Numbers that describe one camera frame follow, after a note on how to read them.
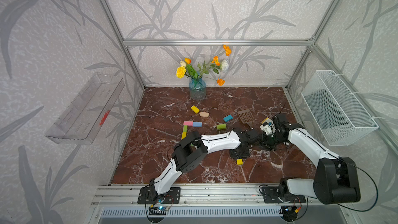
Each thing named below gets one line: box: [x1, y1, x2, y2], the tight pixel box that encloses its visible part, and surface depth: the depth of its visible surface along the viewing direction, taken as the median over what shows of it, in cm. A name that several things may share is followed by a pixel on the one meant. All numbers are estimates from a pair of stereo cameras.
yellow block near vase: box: [190, 104, 200, 114], surface depth 109 cm
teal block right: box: [223, 114, 234, 123], surface depth 104 cm
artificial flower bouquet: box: [175, 44, 233, 87], surface depth 98 cm
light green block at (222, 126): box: [216, 123, 227, 131], surface depth 101 cm
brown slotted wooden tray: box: [237, 108, 255, 129], surface depth 104 cm
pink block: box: [182, 120, 194, 126], surface depth 101 cm
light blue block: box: [192, 121, 203, 128], surface depth 101 cm
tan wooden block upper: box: [199, 111, 210, 118], surface depth 107 cm
